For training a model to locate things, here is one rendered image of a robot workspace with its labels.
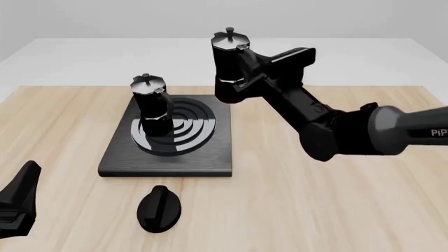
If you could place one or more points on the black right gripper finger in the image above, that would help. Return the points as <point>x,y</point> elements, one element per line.
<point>263,58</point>
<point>255,81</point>

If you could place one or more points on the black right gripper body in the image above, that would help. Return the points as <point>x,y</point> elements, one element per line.
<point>292,63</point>

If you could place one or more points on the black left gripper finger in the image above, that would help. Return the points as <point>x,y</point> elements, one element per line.
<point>24,189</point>

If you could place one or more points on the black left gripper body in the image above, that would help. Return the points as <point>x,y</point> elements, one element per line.
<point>17,224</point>

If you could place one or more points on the black moka pot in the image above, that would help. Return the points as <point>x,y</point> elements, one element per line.
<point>151,110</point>
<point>227,63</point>

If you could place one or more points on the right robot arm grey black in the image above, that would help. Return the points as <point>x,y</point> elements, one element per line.
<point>315,136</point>

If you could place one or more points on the flat black stove plate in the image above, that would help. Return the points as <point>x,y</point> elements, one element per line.
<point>210,147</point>

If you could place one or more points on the round black stove knob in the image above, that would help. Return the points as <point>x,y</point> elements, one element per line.
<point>159,210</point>

